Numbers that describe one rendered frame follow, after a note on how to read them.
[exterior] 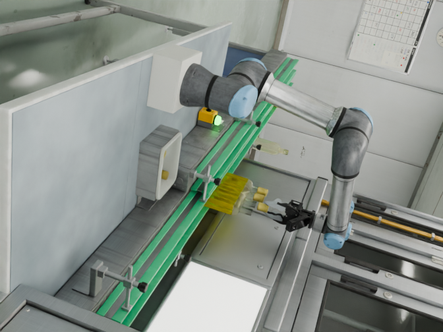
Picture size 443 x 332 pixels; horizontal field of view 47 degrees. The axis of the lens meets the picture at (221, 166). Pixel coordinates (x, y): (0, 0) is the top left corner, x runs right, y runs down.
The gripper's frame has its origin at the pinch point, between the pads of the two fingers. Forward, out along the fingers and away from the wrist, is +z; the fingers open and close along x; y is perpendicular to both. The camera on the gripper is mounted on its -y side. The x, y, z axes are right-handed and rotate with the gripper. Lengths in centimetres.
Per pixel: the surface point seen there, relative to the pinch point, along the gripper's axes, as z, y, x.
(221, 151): 26.2, 11.1, 13.6
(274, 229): -5.2, 4.9, -12.5
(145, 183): 40, -36, 17
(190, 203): 26.9, -19.6, 3.7
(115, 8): 99, 43, 53
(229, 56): 63, 132, 15
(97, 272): 32, -81, 14
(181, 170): 33.7, -16.6, 15.1
